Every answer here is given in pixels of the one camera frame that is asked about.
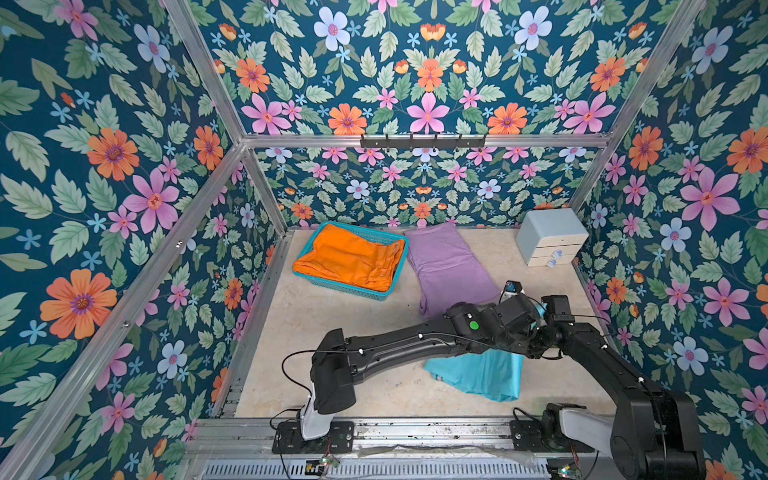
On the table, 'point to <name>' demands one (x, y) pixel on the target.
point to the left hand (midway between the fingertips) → (530, 335)
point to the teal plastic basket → (344, 284)
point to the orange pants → (343, 254)
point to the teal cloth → (489, 373)
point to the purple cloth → (447, 273)
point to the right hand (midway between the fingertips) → (507, 332)
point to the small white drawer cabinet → (550, 237)
